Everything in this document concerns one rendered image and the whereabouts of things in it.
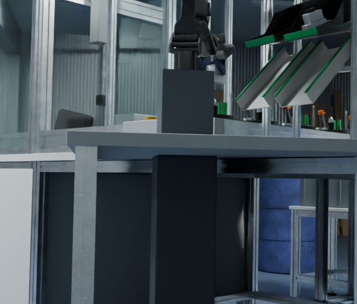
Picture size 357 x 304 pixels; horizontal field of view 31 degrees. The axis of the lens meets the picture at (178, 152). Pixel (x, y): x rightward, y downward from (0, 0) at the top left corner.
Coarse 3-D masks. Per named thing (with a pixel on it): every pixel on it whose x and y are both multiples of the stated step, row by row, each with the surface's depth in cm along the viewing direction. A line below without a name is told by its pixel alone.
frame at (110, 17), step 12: (108, 0) 292; (108, 12) 292; (108, 24) 291; (108, 36) 291; (108, 48) 290; (108, 60) 290; (108, 72) 290; (108, 84) 290; (108, 96) 289; (108, 108) 288; (108, 120) 288
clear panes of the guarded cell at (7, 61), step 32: (0, 0) 294; (32, 0) 274; (224, 0) 361; (0, 32) 293; (64, 32) 341; (224, 32) 360; (0, 64) 291; (64, 64) 341; (96, 64) 356; (0, 96) 290; (64, 96) 340; (0, 128) 289; (64, 128) 340
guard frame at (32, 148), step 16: (32, 16) 271; (32, 32) 271; (32, 48) 270; (32, 64) 270; (32, 80) 269; (32, 96) 269; (224, 96) 356; (32, 112) 268; (32, 128) 267; (32, 144) 267
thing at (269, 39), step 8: (312, 0) 214; (320, 0) 207; (288, 8) 217; (296, 8) 219; (304, 8) 203; (280, 16) 215; (288, 16) 217; (296, 16) 219; (272, 24) 212; (280, 24) 215; (288, 24) 217; (296, 24) 201; (272, 32) 212; (280, 32) 197; (288, 32) 199; (248, 40) 206; (256, 40) 202; (264, 40) 199; (272, 40) 196; (248, 48) 206
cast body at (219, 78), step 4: (212, 64) 222; (208, 68) 223; (212, 68) 222; (216, 68) 221; (216, 72) 221; (220, 72) 222; (216, 76) 221; (220, 76) 223; (224, 76) 224; (216, 80) 221; (220, 80) 223; (224, 80) 227
